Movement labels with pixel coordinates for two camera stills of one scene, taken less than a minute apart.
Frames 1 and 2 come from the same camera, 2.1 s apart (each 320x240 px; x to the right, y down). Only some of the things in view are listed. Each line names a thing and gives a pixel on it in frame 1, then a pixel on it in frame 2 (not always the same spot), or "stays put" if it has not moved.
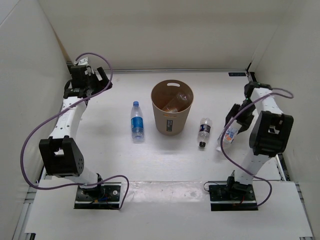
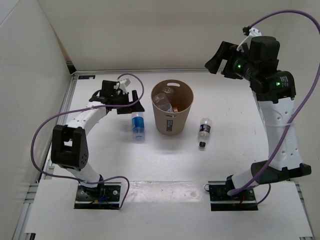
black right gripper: x=245 y=122 → x=226 y=52
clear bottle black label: x=204 y=131 stays put
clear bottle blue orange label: x=229 y=135 → x=161 y=100
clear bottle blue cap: x=137 y=133 stays put
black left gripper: x=105 y=84 → x=135 y=107
